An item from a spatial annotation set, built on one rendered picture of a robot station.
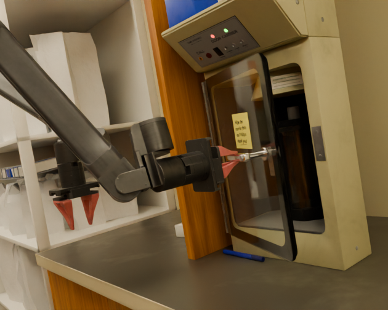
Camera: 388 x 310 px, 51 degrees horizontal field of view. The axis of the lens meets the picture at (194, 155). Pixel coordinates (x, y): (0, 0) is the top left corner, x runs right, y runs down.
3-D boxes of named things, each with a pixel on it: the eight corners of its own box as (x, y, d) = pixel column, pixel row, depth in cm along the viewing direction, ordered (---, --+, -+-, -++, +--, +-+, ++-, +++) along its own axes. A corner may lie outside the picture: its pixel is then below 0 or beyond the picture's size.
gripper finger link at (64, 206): (98, 225, 95) (90, 186, 94) (68, 234, 90) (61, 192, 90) (86, 222, 100) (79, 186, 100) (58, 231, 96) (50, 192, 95)
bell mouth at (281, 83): (284, 97, 109) (281, 77, 108) (343, 84, 95) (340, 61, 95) (238, 103, 98) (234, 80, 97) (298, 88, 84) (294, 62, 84)
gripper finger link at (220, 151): (246, 139, 80) (210, 147, 75) (251, 175, 81) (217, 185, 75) (222, 143, 86) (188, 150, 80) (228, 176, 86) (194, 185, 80)
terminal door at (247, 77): (231, 234, 105) (206, 80, 103) (297, 263, 76) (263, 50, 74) (228, 234, 104) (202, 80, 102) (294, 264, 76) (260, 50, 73)
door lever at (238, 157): (247, 159, 87) (245, 147, 86) (269, 160, 78) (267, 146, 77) (224, 164, 85) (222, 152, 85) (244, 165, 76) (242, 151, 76)
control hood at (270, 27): (202, 72, 104) (196, 34, 103) (310, 35, 78) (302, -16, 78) (166, 74, 97) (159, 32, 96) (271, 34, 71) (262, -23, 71)
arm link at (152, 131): (116, 199, 74) (117, 196, 66) (100, 139, 75) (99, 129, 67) (178, 181, 77) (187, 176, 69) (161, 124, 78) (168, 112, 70)
